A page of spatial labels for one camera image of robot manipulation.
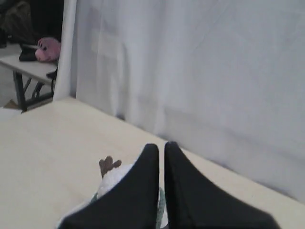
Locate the grey background table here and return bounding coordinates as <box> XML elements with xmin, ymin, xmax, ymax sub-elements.
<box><xmin>0</xmin><ymin>54</ymin><xmax>57</xmax><ymax>112</ymax></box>

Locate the white plush snowman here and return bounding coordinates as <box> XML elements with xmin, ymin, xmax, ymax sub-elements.
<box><xmin>91</xmin><ymin>156</ymin><xmax>133</xmax><ymax>202</ymax></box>

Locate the pink plush toy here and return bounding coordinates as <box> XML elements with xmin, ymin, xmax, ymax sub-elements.
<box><xmin>35</xmin><ymin>37</ymin><xmax>61</xmax><ymax>62</ymax></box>

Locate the black object on table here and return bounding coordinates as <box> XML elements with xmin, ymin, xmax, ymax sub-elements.
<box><xmin>19</xmin><ymin>43</ymin><xmax>38</xmax><ymax>62</ymax></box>

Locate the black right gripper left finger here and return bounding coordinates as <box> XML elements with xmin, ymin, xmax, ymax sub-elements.
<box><xmin>61</xmin><ymin>144</ymin><xmax>159</xmax><ymax>229</ymax></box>

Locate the white rectangular tray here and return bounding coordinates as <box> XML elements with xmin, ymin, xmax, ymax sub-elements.
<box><xmin>58</xmin><ymin>200</ymin><xmax>170</xmax><ymax>229</ymax></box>

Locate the white curtain backdrop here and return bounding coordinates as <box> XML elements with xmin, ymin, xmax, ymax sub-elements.
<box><xmin>54</xmin><ymin>0</ymin><xmax>305</xmax><ymax>202</ymax></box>

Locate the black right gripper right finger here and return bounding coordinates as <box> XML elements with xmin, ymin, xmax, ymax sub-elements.
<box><xmin>164</xmin><ymin>142</ymin><xmax>276</xmax><ymax>229</ymax></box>

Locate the green knitted scarf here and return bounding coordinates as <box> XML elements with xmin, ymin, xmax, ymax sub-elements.
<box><xmin>90</xmin><ymin>186</ymin><xmax>166</xmax><ymax>229</ymax></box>

